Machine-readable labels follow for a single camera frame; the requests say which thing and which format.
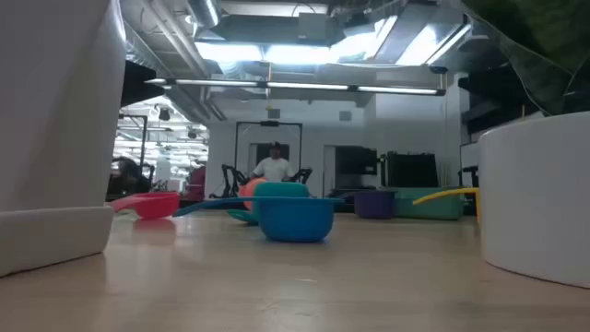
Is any small black monitor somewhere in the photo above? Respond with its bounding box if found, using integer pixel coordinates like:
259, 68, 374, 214
335, 146, 378, 176

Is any silver ceiling duct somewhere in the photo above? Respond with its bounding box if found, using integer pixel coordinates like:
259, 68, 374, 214
186, 0, 222, 29

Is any person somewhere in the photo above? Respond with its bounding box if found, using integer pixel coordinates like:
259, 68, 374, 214
251, 141, 296, 183

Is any green snake plant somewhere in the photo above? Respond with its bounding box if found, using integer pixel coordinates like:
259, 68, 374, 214
460, 0, 590, 116

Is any purple measuring cup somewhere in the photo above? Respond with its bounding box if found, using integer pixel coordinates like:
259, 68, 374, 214
343, 189, 397, 220

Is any magenta chair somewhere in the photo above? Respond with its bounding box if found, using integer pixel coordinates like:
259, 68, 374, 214
185, 165, 207, 202

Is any long ceiling light fixture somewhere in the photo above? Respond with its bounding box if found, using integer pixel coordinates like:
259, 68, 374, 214
146, 77, 447, 97

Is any white hexagonal planter pot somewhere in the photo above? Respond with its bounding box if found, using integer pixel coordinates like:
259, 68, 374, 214
0, 0, 128, 278

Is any distant black robot station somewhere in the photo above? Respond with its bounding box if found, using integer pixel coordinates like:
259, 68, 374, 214
106, 156, 156, 198

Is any blue measuring cup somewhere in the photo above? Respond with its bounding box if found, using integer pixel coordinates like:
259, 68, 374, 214
172, 196, 346, 243

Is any red measuring cup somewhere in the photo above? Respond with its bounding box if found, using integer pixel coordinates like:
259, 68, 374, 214
110, 191, 181, 220

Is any black metal frame rig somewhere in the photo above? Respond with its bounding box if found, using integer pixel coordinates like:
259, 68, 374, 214
233, 121, 304, 179

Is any teal plastic basket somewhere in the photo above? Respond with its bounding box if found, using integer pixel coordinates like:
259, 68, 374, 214
394, 186, 466, 220

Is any large black monitor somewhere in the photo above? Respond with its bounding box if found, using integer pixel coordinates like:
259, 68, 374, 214
385, 151, 439, 188

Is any teal measuring cup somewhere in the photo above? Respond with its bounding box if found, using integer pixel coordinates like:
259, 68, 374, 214
226, 181, 311, 226

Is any orange measuring cup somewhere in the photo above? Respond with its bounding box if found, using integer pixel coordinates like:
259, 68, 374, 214
238, 177, 268, 212

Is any white round planter pot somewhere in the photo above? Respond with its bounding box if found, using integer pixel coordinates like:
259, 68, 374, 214
478, 111, 590, 290

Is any yellow measuring cup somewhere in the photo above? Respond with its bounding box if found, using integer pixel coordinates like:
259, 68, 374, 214
412, 186, 481, 223

